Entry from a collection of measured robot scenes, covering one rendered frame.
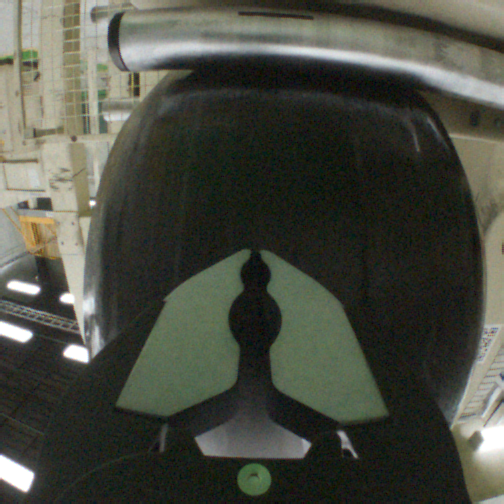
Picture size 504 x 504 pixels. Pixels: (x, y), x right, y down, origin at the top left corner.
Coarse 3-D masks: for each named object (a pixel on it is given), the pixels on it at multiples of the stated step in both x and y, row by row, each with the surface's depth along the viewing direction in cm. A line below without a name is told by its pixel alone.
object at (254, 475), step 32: (192, 448) 5; (320, 448) 5; (96, 480) 4; (128, 480) 4; (160, 480) 4; (192, 480) 5; (224, 480) 5; (256, 480) 5; (288, 480) 5; (320, 480) 5; (352, 480) 5; (384, 480) 5
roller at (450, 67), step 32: (128, 32) 17; (160, 32) 17; (192, 32) 17; (224, 32) 17; (256, 32) 17; (288, 32) 17; (320, 32) 17; (352, 32) 17; (384, 32) 17; (416, 32) 17; (128, 64) 19; (160, 64) 19; (192, 64) 19; (224, 64) 19; (256, 64) 19; (288, 64) 19; (320, 64) 18; (352, 64) 18; (384, 64) 18; (416, 64) 17; (448, 64) 17; (480, 64) 17; (448, 96) 20; (480, 96) 19
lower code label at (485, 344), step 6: (492, 324) 36; (498, 324) 36; (486, 330) 36; (492, 330) 36; (498, 330) 36; (486, 336) 36; (492, 336) 36; (486, 342) 37; (492, 342) 37; (480, 348) 37; (486, 348) 37; (480, 354) 38; (486, 354) 38; (480, 360) 38
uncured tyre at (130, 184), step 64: (128, 128) 20; (192, 128) 17; (256, 128) 17; (320, 128) 17; (384, 128) 17; (128, 192) 16; (192, 192) 15; (256, 192) 15; (320, 192) 15; (384, 192) 16; (448, 192) 16; (128, 256) 15; (192, 256) 15; (320, 256) 15; (384, 256) 15; (448, 256) 15; (128, 320) 15; (256, 320) 14; (384, 320) 15; (448, 320) 15; (256, 384) 15; (448, 384) 15; (256, 448) 15
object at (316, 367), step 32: (256, 256) 13; (288, 288) 10; (320, 288) 10; (288, 320) 9; (320, 320) 9; (288, 352) 8; (320, 352) 8; (352, 352) 8; (288, 384) 7; (320, 384) 7; (352, 384) 7; (288, 416) 7; (320, 416) 6; (352, 416) 6; (384, 416) 6
